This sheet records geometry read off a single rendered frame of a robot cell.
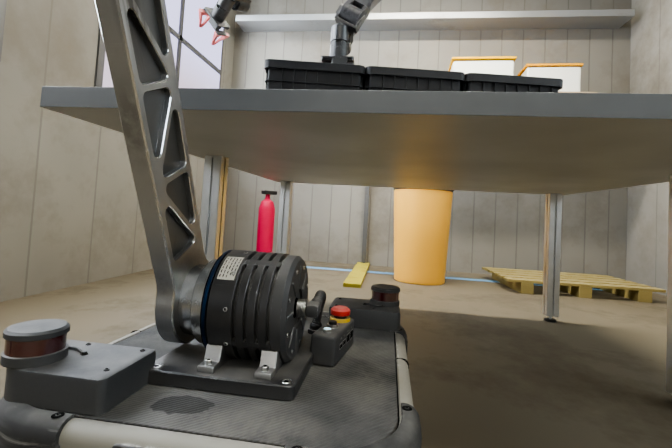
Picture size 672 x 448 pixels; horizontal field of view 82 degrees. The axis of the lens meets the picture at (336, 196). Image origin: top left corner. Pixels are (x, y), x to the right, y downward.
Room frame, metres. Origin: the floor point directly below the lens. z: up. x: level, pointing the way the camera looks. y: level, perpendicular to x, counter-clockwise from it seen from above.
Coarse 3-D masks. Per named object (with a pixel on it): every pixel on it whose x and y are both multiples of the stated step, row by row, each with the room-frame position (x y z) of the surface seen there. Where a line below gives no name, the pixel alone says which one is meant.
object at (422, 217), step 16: (400, 192) 2.98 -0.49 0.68; (416, 192) 2.89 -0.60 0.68; (432, 192) 2.87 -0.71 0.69; (448, 192) 2.93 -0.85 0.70; (400, 208) 2.98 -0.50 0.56; (416, 208) 2.89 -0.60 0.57; (432, 208) 2.88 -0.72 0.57; (448, 208) 2.95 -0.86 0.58; (400, 224) 2.98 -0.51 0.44; (416, 224) 2.90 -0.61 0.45; (432, 224) 2.88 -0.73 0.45; (448, 224) 2.97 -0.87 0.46; (400, 240) 2.99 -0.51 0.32; (416, 240) 2.90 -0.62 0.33; (432, 240) 2.89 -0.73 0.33; (448, 240) 3.04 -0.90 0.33; (400, 256) 2.99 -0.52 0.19; (416, 256) 2.90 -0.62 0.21; (432, 256) 2.90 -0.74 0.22; (400, 272) 2.99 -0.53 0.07; (416, 272) 2.91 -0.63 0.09; (432, 272) 2.90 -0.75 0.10
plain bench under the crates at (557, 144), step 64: (192, 128) 0.86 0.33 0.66; (256, 128) 0.82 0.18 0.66; (320, 128) 0.78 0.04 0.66; (384, 128) 0.75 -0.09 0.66; (448, 128) 0.72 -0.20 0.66; (512, 128) 0.69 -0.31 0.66; (576, 128) 0.67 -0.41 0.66; (640, 128) 0.64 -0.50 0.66; (512, 192) 2.10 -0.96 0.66; (576, 192) 1.89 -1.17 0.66
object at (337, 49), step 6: (336, 42) 1.19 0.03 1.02; (342, 42) 1.19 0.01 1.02; (330, 48) 1.20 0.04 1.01; (336, 48) 1.18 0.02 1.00; (342, 48) 1.19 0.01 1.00; (330, 54) 1.20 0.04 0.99; (336, 54) 1.18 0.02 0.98; (342, 54) 1.19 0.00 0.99; (324, 60) 1.19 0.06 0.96; (330, 60) 1.19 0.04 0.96; (348, 60) 1.18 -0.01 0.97
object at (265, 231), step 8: (264, 192) 3.60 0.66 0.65; (272, 192) 3.64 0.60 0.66; (264, 200) 3.62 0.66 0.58; (264, 208) 3.58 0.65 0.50; (272, 208) 3.61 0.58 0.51; (264, 216) 3.58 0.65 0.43; (272, 216) 3.62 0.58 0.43; (264, 224) 3.58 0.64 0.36; (272, 224) 3.62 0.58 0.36; (264, 232) 3.58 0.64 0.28; (272, 232) 3.63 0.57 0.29; (264, 240) 3.58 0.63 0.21; (272, 240) 3.64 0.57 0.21; (256, 248) 3.63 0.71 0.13; (264, 248) 3.58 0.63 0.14; (272, 248) 3.66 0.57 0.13
